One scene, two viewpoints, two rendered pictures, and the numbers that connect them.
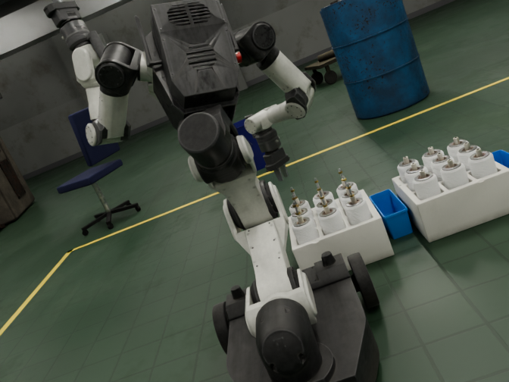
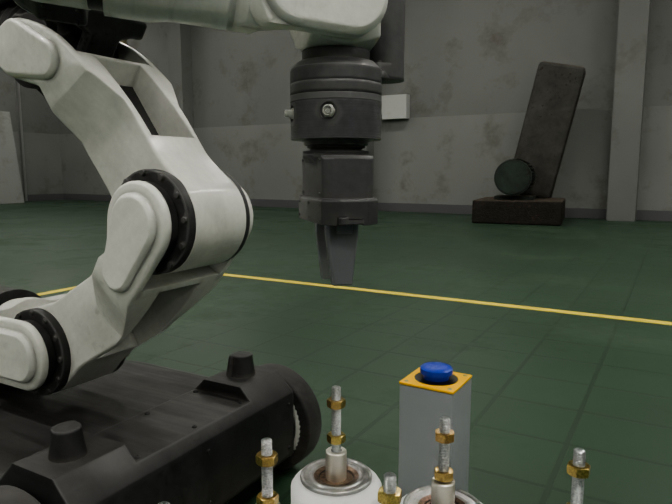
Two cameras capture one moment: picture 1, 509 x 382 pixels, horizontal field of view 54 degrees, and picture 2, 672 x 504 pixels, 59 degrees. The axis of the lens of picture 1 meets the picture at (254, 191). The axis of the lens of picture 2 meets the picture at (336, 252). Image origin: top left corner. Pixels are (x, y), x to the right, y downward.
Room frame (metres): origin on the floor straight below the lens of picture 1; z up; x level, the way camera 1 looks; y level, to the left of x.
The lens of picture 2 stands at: (2.23, -0.68, 0.57)
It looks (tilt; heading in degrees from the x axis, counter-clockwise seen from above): 8 degrees down; 113
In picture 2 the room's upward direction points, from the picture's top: straight up
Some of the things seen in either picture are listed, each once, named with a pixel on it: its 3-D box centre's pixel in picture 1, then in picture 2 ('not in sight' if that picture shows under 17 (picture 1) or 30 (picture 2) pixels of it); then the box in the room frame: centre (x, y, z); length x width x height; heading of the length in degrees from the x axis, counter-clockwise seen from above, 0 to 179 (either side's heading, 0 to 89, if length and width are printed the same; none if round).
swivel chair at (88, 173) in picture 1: (89, 170); not in sight; (4.57, 1.30, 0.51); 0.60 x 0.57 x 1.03; 77
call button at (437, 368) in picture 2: not in sight; (436, 373); (2.07, 0.03, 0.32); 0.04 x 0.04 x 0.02
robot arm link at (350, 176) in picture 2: (273, 151); (333, 159); (2.00, -0.13, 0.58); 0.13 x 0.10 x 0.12; 130
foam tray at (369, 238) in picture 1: (336, 234); not in sight; (2.10, -0.26, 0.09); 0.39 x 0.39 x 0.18; 82
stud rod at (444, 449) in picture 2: not in sight; (444, 456); (2.12, -0.15, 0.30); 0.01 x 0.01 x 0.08
